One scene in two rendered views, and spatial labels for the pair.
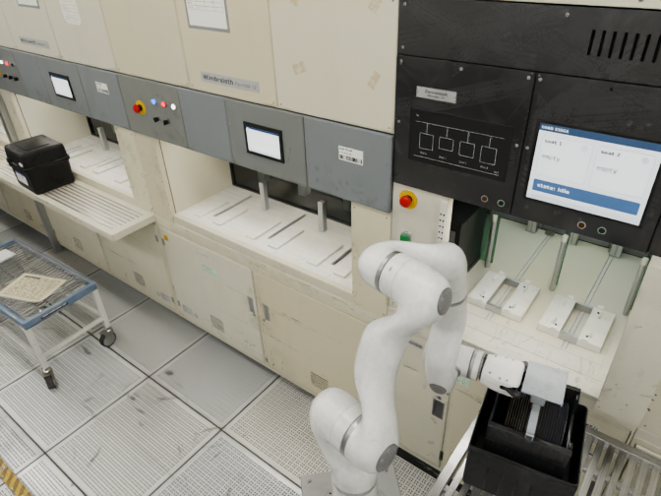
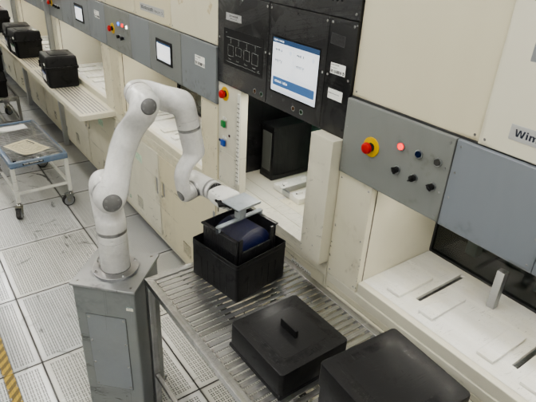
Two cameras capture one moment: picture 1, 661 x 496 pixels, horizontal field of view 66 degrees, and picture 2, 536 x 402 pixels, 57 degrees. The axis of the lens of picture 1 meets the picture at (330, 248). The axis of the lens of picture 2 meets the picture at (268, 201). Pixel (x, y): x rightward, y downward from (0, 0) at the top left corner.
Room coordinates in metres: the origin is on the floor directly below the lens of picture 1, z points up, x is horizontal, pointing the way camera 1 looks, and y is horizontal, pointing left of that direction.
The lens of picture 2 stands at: (-0.74, -1.06, 2.04)
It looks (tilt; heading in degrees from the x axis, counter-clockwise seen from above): 28 degrees down; 14
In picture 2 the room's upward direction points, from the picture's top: 3 degrees clockwise
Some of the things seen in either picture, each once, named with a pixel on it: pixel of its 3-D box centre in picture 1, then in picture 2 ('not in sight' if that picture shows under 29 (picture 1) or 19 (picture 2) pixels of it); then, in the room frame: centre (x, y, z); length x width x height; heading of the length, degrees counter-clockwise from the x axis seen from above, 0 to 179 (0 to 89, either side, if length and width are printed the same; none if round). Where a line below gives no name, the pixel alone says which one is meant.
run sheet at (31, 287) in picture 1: (31, 286); (26, 146); (2.28, 1.67, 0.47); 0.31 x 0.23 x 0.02; 73
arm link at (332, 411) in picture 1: (344, 437); (107, 201); (0.78, -0.02, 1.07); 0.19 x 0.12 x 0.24; 42
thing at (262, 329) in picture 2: not in sight; (288, 338); (0.52, -0.84, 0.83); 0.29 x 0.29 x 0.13; 52
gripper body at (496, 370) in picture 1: (500, 372); (222, 195); (0.95, -0.44, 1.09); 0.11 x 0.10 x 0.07; 61
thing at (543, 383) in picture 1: (531, 420); (239, 234); (0.90, -0.54, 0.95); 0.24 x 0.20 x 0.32; 151
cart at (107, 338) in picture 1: (34, 303); (29, 163); (2.41, 1.80, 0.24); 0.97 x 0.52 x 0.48; 54
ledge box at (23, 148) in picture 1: (39, 163); (58, 68); (2.91, 1.76, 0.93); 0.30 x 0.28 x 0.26; 48
